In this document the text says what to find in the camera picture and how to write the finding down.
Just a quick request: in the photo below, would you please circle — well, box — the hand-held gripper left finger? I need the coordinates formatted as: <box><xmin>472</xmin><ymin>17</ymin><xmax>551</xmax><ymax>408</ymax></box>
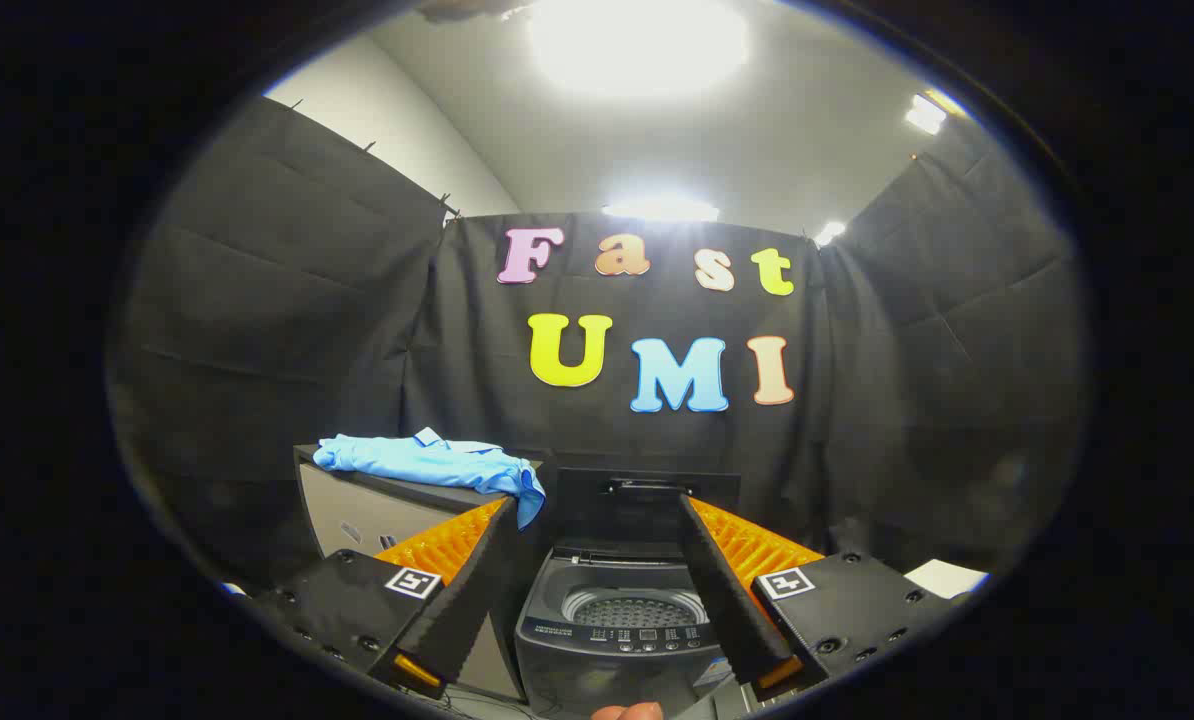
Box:
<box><xmin>252</xmin><ymin>497</ymin><xmax>520</xmax><ymax>701</ymax></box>

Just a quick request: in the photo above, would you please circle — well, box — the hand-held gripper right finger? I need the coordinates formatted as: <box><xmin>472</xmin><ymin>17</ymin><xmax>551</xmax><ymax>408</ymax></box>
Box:
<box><xmin>679</xmin><ymin>492</ymin><xmax>958</xmax><ymax>701</ymax></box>

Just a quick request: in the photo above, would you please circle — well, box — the light blue polo shirt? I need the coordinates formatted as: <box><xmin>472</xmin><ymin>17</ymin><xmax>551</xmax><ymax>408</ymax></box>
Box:
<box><xmin>313</xmin><ymin>428</ymin><xmax>546</xmax><ymax>529</ymax></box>

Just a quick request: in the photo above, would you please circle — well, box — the dark grey washing machine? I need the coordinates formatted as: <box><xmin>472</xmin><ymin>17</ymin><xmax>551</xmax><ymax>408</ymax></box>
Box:
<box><xmin>514</xmin><ymin>545</ymin><xmax>758</xmax><ymax>720</ymax></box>

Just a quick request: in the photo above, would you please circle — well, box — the grey cabinet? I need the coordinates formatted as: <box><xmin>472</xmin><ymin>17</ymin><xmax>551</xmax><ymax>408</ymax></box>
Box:
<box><xmin>293</xmin><ymin>443</ymin><xmax>548</xmax><ymax>703</ymax></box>

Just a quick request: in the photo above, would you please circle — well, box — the black backdrop cloth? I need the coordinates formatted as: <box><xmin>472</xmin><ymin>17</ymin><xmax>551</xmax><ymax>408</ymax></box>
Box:
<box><xmin>107</xmin><ymin>95</ymin><xmax>1088</xmax><ymax>601</ymax></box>

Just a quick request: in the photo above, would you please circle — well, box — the long ceiling light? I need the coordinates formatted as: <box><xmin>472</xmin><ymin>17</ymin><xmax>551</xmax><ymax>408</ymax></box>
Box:
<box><xmin>602</xmin><ymin>195</ymin><xmax>721</xmax><ymax>223</ymax></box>

